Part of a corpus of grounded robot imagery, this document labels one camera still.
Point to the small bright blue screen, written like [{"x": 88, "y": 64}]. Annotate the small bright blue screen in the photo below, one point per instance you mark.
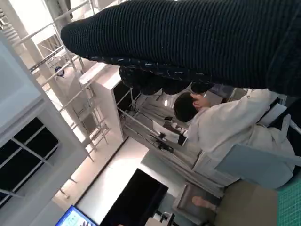
[{"x": 75, "y": 217}]

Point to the round blue sign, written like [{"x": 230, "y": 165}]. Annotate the round blue sign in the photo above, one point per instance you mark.
[{"x": 60, "y": 71}]

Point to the green cutting mat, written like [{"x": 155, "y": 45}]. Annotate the green cutting mat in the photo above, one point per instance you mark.
[{"x": 290, "y": 204}]

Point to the person's hand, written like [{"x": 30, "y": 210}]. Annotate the person's hand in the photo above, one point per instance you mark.
[{"x": 203, "y": 202}]

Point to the dark window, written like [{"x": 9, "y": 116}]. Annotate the dark window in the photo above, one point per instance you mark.
[{"x": 26, "y": 155}]

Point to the black monitor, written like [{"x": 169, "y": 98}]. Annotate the black monitor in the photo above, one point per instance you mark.
[{"x": 136, "y": 200}]

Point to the person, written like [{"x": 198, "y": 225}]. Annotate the person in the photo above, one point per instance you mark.
[{"x": 230, "y": 127}]

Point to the grey chair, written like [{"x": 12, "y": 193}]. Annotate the grey chair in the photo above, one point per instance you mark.
[{"x": 254, "y": 167}]

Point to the black gloved right hand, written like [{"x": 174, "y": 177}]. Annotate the black gloved right hand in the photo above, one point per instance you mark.
[{"x": 188, "y": 40}]

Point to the white cabinet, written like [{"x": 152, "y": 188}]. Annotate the white cabinet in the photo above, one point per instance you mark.
[{"x": 103, "y": 89}]

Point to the white metal pipe frame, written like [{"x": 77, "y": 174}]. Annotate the white metal pipe frame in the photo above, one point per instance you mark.
[{"x": 70, "y": 58}]

